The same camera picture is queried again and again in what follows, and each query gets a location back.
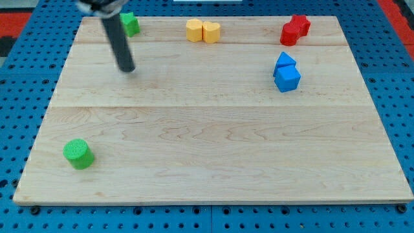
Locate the wooden board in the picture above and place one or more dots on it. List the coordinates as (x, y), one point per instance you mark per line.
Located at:
(205, 124)

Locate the green star block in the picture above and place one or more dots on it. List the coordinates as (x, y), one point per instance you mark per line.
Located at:
(130, 24)

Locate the red cylinder block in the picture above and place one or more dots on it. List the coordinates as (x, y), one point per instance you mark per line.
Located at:
(290, 34)

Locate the green cylinder block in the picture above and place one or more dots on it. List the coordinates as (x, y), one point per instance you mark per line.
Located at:
(78, 154)

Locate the yellow heart block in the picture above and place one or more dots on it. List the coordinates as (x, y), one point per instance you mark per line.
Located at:
(211, 32)

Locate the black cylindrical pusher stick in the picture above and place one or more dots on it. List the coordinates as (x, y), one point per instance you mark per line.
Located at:
(116, 36)

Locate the blue cube block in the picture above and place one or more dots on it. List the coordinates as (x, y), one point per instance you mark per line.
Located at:
(287, 78)

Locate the red star block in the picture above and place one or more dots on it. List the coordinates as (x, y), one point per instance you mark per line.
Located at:
(301, 24)

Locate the blue triangle block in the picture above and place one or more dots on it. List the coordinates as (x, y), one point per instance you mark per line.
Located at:
(283, 61)

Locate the yellow hexagon block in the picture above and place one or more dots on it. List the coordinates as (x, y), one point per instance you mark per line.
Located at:
(194, 30)

